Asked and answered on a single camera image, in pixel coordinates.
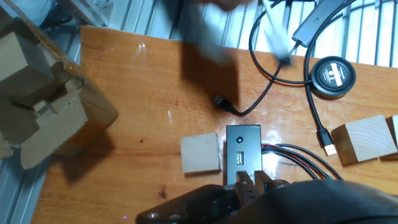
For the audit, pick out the black docking station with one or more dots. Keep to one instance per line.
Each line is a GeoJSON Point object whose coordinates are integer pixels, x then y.
{"type": "Point", "coordinates": [248, 149]}

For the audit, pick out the small wooden piece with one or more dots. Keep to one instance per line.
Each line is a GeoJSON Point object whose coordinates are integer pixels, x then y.
{"type": "Point", "coordinates": [39, 105]}

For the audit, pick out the grey rectangular adapter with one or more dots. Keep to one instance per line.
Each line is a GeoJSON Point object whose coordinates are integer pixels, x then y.
{"type": "Point", "coordinates": [317, 21]}

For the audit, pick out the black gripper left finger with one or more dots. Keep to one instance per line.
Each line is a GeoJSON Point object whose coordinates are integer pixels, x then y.
{"type": "Point", "coordinates": [199, 202]}

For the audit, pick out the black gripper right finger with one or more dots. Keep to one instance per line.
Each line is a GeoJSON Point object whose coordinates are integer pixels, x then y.
{"type": "Point", "coordinates": [311, 202]}

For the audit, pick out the pale wooden cube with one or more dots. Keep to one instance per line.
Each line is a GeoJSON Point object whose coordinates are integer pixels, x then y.
{"type": "Point", "coordinates": [367, 140]}
{"type": "Point", "coordinates": [21, 59]}
{"type": "Point", "coordinates": [393, 133]}
{"type": "Point", "coordinates": [200, 152]}

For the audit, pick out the varnished wooden board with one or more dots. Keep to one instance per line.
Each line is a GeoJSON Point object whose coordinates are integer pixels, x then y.
{"type": "Point", "coordinates": [124, 93]}

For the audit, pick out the torn cardboard box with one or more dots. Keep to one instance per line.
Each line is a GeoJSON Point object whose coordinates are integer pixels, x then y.
{"type": "Point", "coordinates": [77, 102]}

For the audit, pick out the person's hand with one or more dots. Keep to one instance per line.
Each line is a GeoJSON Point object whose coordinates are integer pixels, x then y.
{"type": "Point", "coordinates": [230, 3]}

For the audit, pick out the black round puck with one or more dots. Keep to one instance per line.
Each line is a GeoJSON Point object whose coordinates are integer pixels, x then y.
{"type": "Point", "coordinates": [334, 76]}

